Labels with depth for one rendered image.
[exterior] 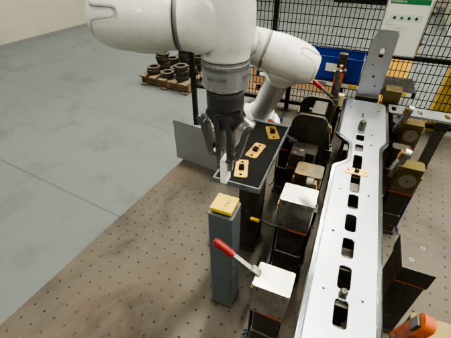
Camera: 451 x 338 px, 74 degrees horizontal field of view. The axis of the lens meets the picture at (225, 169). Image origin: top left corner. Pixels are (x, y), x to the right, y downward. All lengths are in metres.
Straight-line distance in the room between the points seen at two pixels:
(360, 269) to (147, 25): 0.77
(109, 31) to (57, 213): 2.21
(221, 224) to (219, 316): 0.42
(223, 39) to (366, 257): 0.70
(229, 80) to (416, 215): 1.25
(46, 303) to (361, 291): 1.02
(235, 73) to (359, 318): 0.62
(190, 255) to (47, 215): 1.65
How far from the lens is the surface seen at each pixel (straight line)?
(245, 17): 0.52
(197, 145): 1.58
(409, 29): 2.07
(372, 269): 0.93
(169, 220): 1.38
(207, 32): 0.52
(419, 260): 0.97
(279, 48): 1.05
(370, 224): 1.04
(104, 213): 2.53
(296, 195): 0.90
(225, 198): 0.79
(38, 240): 2.55
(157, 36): 0.54
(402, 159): 1.25
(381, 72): 1.83
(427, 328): 0.77
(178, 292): 1.17
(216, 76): 0.55
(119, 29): 0.56
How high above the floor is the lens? 1.71
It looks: 38 degrees down
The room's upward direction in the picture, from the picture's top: straight up
